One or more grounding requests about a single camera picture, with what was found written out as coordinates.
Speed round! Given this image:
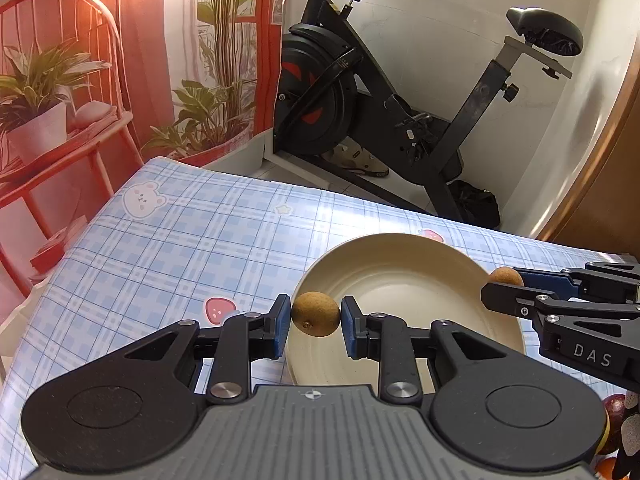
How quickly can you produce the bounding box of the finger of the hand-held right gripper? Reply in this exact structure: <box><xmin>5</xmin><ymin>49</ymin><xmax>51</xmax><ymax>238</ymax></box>
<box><xmin>481</xmin><ymin>282</ymin><xmax>640</xmax><ymax>322</ymax></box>
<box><xmin>520</xmin><ymin>259</ymin><xmax>640</xmax><ymax>303</ymax></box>

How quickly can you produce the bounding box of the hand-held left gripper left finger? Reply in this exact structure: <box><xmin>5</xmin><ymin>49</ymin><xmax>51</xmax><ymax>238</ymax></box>
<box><xmin>120</xmin><ymin>294</ymin><xmax>292</xmax><ymax>407</ymax></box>

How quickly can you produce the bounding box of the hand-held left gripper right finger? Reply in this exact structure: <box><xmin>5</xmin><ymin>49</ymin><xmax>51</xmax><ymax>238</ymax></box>
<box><xmin>340</xmin><ymin>296</ymin><xmax>521</xmax><ymax>407</ymax></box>

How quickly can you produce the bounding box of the brown kiwi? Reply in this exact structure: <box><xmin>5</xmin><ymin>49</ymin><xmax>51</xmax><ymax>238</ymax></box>
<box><xmin>489</xmin><ymin>267</ymin><xmax>525</xmax><ymax>289</ymax></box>
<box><xmin>291</xmin><ymin>291</ymin><xmax>342</xmax><ymax>337</ymax></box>

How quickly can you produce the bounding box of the dark purple mangosteen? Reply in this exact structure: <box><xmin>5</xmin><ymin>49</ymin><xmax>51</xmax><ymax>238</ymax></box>
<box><xmin>602</xmin><ymin>394</ymin><xmax>629</xmax><ymax>453</ymax></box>

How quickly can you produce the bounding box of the cream round plate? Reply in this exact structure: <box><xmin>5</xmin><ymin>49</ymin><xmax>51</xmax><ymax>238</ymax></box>
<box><xmin>289</xmin><ymin>233</ymin><xmax>527</xmax><ymax>386</ymax></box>

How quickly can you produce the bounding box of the black bag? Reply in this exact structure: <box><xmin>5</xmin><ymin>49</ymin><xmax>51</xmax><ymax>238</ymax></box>
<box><xmin>447</xmin><ymin>180</ymin><xmax>501</xmax><ymax>231</ymax></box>

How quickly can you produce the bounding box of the blue plaid tablecloth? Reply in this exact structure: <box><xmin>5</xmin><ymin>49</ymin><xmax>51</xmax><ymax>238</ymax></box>
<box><xmin>0</xmin><ymin>156</ymin><xmax>640</xmax><ymax>480</ymax></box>

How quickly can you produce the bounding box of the beige sandal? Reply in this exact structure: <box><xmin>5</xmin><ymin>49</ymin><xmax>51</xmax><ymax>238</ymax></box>
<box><xmin>322</xmin><ymin>142</ymin><xmax>391</xmax><ymax>179</ymax></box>

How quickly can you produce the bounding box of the black exercise bike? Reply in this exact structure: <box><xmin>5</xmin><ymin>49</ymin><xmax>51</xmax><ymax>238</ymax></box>
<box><xmin>272</xmin><ymin>0</ymin><xmax>585</xmax><ymax>222</ymax></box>

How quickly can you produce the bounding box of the red room wall poster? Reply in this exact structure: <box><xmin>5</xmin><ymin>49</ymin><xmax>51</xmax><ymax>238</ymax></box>
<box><xmin>0</xmin><ymin>0</ymin><xmax>290</xmax><ymax>321</ymax></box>

